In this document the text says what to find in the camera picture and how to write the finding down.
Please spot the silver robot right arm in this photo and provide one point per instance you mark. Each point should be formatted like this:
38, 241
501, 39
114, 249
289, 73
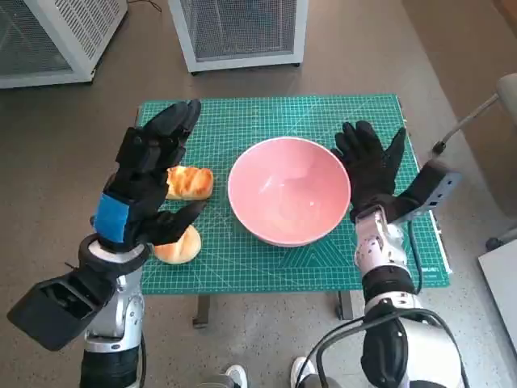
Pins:
379, 246

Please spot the small white mesh cabinet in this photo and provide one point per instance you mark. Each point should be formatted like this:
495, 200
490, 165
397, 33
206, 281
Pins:
242, 60

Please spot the pink bowl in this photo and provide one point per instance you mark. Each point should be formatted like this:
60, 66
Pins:
282, 202

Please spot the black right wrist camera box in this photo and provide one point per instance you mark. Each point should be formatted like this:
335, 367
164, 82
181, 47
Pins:
432, 186

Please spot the large white mesh cabinet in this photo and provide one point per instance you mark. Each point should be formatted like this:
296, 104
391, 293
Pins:
93, 24

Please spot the white desk panel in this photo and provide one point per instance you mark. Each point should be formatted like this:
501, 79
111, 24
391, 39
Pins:
503, 287

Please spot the robot left hand blue tape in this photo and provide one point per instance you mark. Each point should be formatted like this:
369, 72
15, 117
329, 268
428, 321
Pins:
137, 178

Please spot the round bread bun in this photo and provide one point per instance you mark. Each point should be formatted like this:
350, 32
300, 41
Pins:
182, 248

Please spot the long braided bread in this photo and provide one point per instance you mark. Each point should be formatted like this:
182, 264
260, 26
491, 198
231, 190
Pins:
192, 184

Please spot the robot left white shoe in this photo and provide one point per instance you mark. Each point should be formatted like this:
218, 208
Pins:
237, 376

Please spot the robot right white shoe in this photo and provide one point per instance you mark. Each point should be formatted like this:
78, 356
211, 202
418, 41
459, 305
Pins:
303, 369

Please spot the robot white shoe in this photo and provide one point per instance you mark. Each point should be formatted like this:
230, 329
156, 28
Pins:
303, 369
237, 376

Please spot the grey office chair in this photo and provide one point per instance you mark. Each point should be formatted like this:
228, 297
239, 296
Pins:
509, 93

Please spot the robot right hand black glove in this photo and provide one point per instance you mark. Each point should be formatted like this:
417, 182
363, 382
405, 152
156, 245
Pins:
369, 174

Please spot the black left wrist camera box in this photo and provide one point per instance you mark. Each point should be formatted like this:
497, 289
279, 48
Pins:
52, 307

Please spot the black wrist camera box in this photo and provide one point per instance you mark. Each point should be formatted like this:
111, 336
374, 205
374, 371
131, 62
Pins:
432, 186
52, 307

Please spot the green cutting mat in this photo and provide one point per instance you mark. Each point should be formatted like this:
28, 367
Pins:
242, 117

